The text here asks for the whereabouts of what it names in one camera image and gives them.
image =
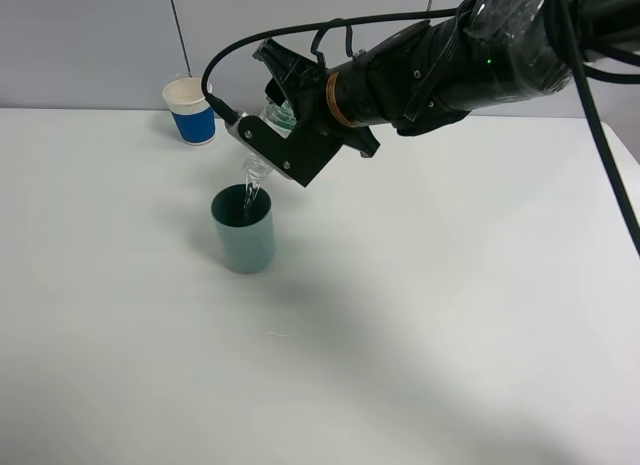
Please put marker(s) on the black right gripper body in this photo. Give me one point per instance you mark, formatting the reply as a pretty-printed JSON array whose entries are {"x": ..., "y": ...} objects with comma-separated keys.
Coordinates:
[{"x": 312, "y": 112}]

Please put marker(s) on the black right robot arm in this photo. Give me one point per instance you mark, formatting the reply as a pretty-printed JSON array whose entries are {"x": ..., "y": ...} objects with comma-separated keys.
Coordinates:
[{"x": 428, "y": 76}]

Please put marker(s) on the teal plastic cup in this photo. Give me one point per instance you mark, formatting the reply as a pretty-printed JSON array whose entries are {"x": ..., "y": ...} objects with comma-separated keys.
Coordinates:
[{"x": 247, "y": 237}]

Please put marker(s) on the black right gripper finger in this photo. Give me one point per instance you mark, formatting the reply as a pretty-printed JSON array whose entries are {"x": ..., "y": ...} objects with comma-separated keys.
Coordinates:
[{"x": 290, "y": 72}]

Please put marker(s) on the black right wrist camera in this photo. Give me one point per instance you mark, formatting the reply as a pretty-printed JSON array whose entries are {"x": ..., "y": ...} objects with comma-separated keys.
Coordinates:
[{"x": 300, "y": 156}]

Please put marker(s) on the blue white paper cup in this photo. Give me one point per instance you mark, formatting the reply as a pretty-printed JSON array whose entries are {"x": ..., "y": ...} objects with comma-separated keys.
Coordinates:
[{"x": 193, "y": 116}]

